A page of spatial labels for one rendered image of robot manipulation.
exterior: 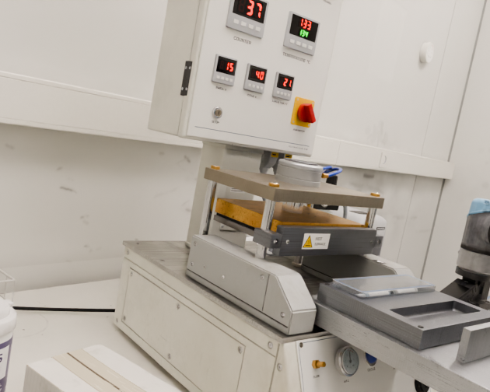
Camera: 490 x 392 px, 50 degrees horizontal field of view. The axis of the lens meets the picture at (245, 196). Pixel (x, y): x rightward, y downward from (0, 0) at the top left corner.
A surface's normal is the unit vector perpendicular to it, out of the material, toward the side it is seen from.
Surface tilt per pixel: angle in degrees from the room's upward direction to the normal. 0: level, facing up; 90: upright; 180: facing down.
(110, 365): 1
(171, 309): 90
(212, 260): 90
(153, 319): 90
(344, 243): 90
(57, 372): 2
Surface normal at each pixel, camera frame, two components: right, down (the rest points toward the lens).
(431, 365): -0.76, -0.06
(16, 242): 0.76, 0.22
